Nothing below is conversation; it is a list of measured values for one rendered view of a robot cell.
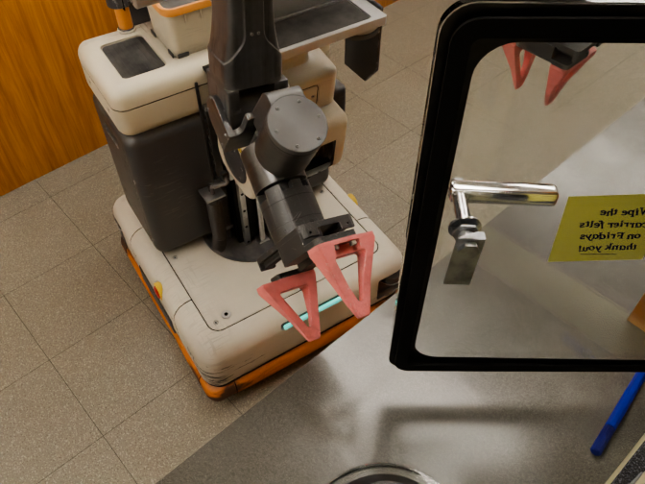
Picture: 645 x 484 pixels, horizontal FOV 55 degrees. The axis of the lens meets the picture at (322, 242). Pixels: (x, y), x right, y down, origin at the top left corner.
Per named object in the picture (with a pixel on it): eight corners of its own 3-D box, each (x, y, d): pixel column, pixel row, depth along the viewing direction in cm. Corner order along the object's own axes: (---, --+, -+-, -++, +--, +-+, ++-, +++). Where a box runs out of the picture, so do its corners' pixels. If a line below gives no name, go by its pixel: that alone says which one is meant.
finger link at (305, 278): (310, 339, 60) (275, 250, 61) (278, 354, 66) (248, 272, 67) (364, 319, 64) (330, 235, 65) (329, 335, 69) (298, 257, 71)
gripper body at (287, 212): (305, 243, 57) (276, 171, 59) (260, 277, 65) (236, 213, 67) (359, 229, 61) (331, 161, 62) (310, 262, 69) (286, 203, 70)
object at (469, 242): (470, 289, 51) (487, 243, 46) (443, 288, 51) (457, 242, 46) (466, 270, 52) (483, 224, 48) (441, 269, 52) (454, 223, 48)
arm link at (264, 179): (280, 144, 69) (232, 156, 67) (297, 114, 63) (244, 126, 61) (302, 200, 68) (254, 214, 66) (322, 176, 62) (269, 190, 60)
